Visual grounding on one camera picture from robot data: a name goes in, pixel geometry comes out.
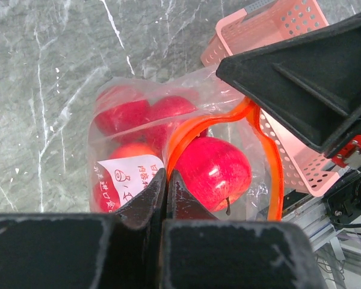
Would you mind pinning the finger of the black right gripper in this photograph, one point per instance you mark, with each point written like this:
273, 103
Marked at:
311, 84

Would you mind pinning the red toy apple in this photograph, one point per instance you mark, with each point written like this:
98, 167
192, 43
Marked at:
215, 172

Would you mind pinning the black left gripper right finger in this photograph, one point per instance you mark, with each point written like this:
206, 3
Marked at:
200, 251

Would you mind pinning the red toy tomato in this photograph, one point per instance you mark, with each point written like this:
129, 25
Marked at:
120, 108

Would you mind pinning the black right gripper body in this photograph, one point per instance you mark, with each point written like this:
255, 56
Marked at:
343, 200

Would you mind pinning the aluminium rail frame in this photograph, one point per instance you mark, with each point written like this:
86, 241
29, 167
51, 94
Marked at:
310, 214

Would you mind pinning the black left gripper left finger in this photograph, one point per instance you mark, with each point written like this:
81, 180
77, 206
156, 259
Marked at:
56, 250

